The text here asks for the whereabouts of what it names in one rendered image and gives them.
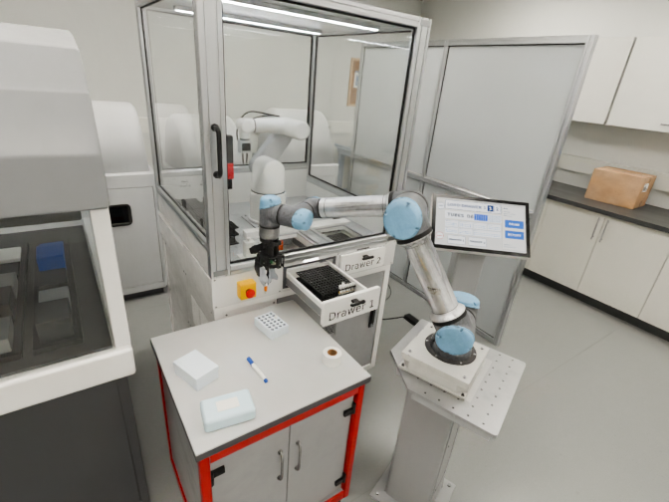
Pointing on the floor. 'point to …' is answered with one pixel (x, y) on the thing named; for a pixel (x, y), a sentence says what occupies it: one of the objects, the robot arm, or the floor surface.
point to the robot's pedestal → (421, 454)
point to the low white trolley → (320, 407)
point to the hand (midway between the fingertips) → (265, 281)
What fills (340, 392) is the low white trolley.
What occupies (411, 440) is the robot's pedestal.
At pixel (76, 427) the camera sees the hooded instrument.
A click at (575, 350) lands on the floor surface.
